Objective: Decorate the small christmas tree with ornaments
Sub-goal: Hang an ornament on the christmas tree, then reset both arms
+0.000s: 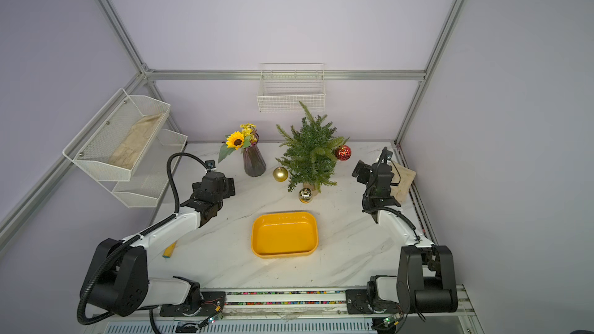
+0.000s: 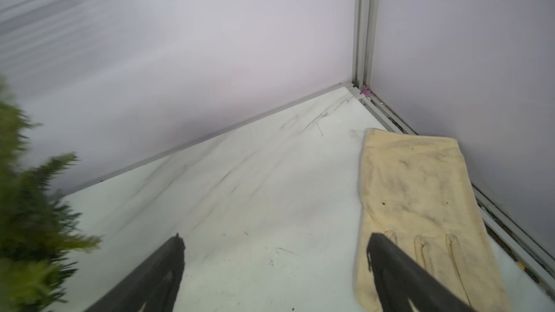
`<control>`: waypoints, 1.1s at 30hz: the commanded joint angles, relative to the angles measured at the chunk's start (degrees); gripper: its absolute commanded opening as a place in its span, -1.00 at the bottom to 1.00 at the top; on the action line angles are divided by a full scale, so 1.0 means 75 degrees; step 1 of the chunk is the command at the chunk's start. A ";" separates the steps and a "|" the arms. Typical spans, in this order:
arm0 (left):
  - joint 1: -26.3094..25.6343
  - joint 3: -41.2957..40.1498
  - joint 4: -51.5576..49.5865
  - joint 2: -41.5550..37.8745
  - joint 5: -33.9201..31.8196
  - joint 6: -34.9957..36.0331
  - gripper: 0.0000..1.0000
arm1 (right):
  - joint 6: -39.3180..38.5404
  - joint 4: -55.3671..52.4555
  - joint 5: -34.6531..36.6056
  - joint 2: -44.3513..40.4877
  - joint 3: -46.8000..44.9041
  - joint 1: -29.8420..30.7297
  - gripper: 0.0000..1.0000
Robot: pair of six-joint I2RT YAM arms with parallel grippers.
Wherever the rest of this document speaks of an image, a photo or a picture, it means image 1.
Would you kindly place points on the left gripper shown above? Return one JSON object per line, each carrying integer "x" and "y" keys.
{"x": 229, "y": 188}

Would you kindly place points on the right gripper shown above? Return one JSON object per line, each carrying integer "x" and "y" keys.
{"x": 366, "y": 170}

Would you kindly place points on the red glitter ball ornament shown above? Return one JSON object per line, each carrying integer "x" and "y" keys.
{"x": 343, "y": 153}

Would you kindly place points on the shiny silver-gold ball ornament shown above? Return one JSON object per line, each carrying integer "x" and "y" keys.
{"x": 305, "y": 195}

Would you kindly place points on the matte gold ball ornament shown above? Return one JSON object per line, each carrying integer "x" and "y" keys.
{"x": 280, "y": 174}

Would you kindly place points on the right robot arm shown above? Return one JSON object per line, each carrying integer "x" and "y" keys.
{"x": 425, "y": 281}

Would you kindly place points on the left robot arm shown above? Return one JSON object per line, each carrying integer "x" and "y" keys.
{"x": 118, "y": 280}

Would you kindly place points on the small green christmas tree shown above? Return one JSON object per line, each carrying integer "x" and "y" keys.
{"x": 310, "y": 151}

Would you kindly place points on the beige glove on table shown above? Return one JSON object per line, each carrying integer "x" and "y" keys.
{"x": 401, "y": 182}

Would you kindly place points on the dark glass vase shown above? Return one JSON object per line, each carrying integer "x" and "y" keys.
{"x": 254, "y": 164}

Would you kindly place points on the white mesh lower shelf basket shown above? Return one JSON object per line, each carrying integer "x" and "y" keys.
{"x": 149, "y": 181}

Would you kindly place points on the white mesh shelf basket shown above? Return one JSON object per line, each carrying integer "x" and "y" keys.
{"x": 98, "y": 148}
{"x": 149, "y": 181}

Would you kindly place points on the blue yellow garden fork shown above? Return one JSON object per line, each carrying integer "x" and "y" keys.
{"x": 168, "y": 252}

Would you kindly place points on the sunflower bouquet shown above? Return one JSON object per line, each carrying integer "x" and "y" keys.
{"x": 243, "y": 139}

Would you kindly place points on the yellow plastic tray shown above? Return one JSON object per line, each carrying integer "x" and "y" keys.
{"x": 285, "y": 235}

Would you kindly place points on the white mesh upper shelf basket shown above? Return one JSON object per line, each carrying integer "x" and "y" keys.
{"x": 98, "y": 148}

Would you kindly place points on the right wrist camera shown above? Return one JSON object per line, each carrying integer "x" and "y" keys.
{"x": 385, "y": 156}

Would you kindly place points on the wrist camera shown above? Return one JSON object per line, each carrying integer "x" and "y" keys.
{"x": 211, "y": 165}
{"x": 385, "y": 156}

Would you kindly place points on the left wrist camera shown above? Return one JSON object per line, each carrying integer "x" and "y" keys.
{"x": 211, "y": 165}

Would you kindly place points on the white wire wall basket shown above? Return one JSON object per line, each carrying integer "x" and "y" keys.
{"x": 285, "y": 86}

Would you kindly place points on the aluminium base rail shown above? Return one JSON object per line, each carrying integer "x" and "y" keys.
{"x": 299, "y": 310}

